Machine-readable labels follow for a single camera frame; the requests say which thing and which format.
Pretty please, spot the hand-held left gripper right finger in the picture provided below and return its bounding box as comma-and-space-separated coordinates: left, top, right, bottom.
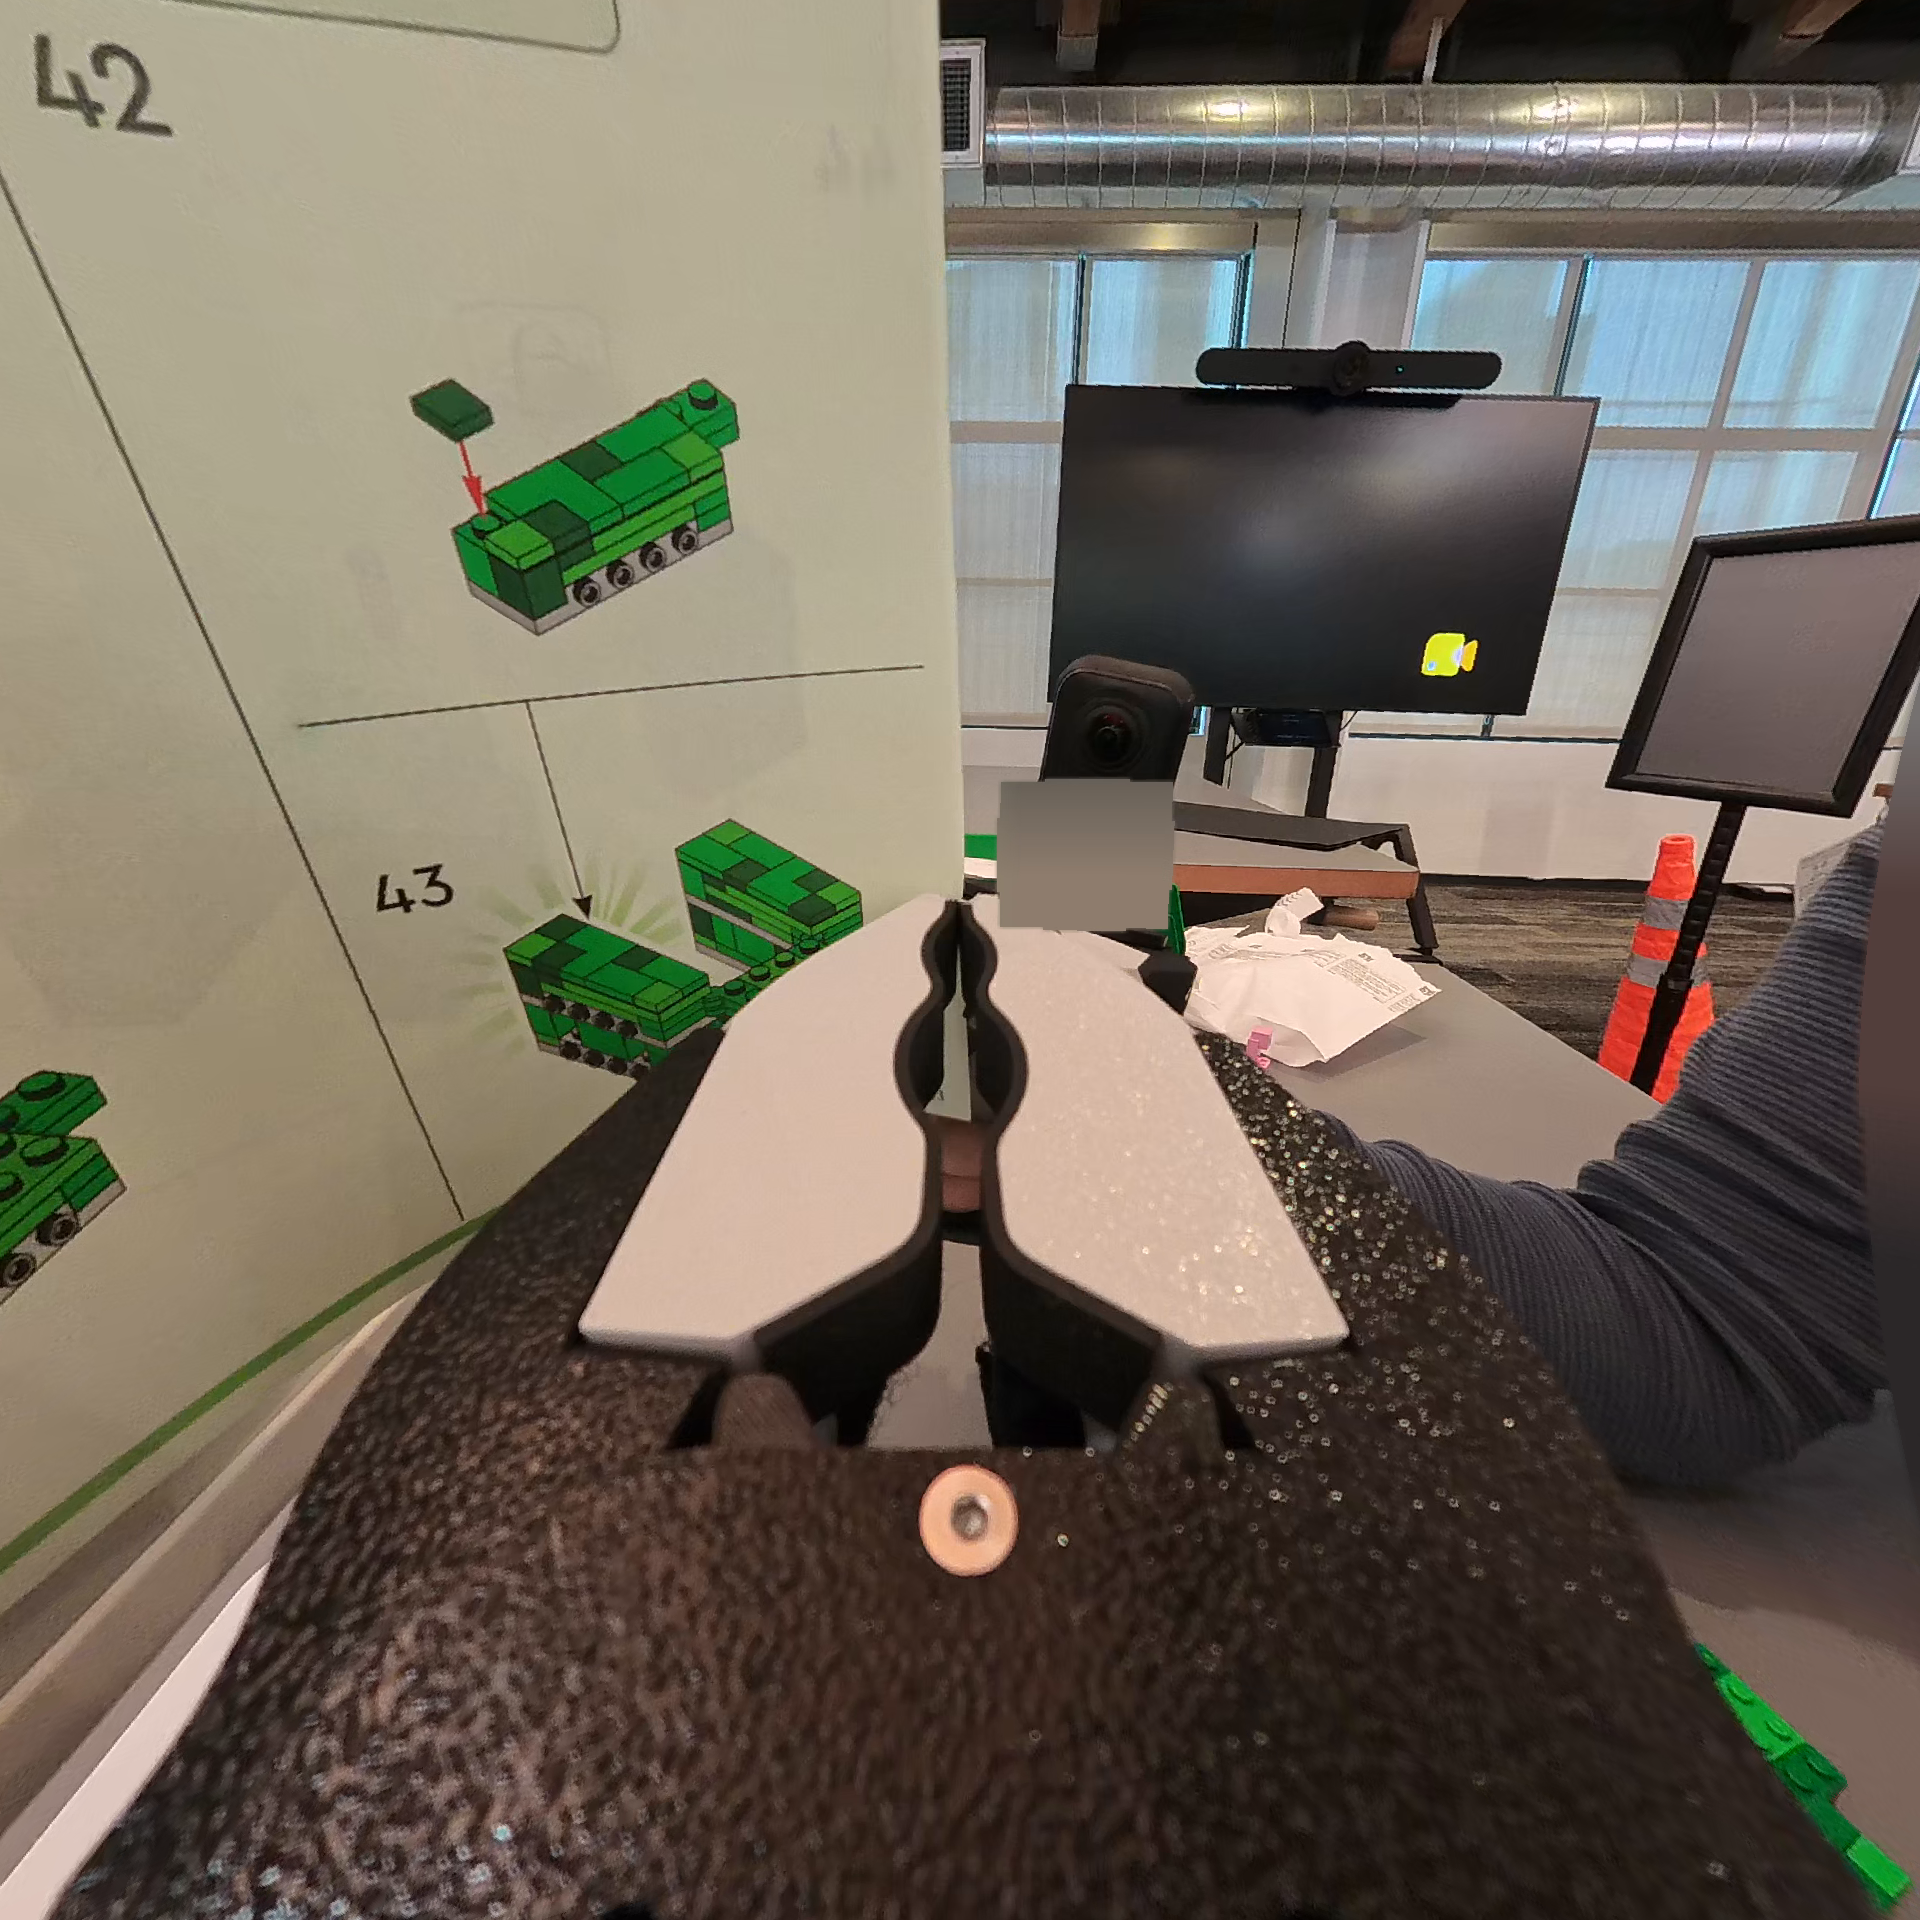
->
959, 900, 1354, 1396

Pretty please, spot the black monitor on pole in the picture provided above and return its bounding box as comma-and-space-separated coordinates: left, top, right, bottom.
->
1605, 514, 1920, 1098

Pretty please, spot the green brick build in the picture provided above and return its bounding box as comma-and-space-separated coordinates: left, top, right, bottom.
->
1695, 1642, 1914, 1911

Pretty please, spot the person's right forearm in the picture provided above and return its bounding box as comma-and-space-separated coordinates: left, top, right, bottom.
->
1321, 827, 1893, 1489

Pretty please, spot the brown wooden board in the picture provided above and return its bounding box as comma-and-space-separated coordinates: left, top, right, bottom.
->
1170, 862, 1419, 902

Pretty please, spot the grey desk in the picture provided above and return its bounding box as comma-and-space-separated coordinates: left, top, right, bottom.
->
959, 887, 1920, 1920

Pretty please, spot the white crumpled paper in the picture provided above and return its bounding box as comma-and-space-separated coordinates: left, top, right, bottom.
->
1185, 889, 1447, 1070

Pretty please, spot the silver ventilation duct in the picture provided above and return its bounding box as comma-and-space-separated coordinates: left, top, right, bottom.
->
982, 82, 1889, 191

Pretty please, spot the instruction booklet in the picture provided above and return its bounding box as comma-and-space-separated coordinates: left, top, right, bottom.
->
0, 0, 969, 1628

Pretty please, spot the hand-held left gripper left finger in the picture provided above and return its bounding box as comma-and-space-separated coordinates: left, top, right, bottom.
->
576, 896, 961, 1373

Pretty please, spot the black monitor stand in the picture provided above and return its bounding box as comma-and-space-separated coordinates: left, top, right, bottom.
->
1170, 707, 1442, 962

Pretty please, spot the black video bar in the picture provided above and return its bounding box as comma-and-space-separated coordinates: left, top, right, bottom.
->
1196, 342, 1506, 405

